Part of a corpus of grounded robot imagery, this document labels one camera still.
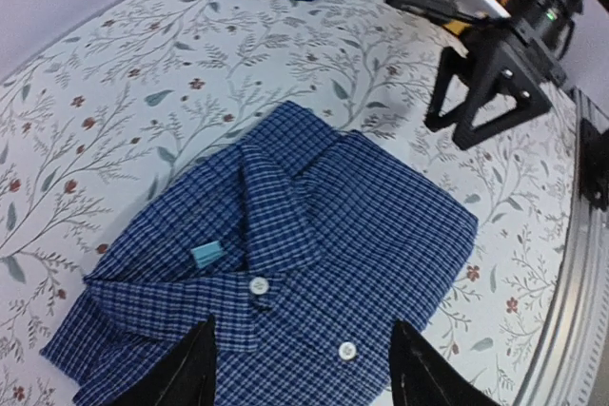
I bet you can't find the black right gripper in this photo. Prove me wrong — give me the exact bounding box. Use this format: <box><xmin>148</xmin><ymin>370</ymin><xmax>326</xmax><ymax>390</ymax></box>
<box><xmin>422</xmin><ymin>25</ymin><xmax>570</xmax><ymax>151</ymax></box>

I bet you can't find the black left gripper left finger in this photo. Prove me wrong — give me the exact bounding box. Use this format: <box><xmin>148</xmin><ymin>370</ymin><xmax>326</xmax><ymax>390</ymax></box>
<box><xmin>112</xmin><ymin>317</ymin><xmax>217</xmax><ymax>406</ymax></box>

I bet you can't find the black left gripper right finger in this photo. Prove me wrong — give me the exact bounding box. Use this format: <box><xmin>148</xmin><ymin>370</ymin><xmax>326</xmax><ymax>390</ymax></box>
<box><xmin>389</xmin><ymin>320</ymin><xmax>498</xmax><ymax>406</ymax></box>

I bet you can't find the blue checkered button shirt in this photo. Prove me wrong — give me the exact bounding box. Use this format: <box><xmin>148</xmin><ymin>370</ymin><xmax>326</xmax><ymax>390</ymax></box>
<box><xmin>41</xmin><ymin>102</ymin><xmax>478</xmax><ymax>405</ymax></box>

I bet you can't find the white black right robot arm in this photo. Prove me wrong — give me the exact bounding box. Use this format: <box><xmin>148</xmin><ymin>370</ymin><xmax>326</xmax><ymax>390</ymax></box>
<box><xmin>424</xmin><ymin>0</ymin><xmax>608</xmax><ymax>150</ymax></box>

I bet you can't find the floral patterned table cloth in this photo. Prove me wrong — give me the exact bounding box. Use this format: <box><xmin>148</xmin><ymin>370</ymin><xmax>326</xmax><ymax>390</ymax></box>
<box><xmin>1</xmin><ymin>0</ymin><xmax>577</xmax><ymax>405</ymax></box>

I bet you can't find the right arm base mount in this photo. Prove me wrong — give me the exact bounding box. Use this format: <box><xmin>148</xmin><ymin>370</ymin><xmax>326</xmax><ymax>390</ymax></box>
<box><xmin>579</xmin><ymin>119</ymin><xmax>608</xmax><ymax>212</ymax></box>

